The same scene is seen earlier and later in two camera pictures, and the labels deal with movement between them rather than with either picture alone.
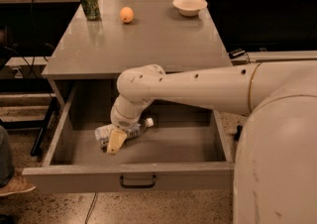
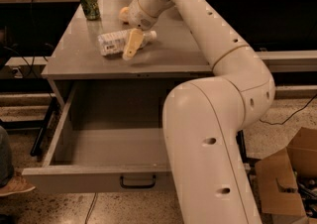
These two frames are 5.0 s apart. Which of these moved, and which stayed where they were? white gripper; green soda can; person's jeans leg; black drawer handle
Moved: white gripper
Stayed: green soda can; black drawer handle; person's jeans leg
